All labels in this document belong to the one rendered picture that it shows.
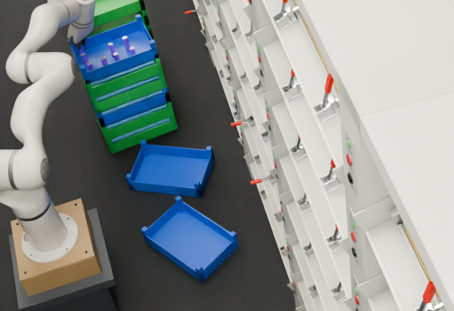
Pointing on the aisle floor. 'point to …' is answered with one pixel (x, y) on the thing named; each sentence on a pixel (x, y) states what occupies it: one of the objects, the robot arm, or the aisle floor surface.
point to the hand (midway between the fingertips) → (80, 42)
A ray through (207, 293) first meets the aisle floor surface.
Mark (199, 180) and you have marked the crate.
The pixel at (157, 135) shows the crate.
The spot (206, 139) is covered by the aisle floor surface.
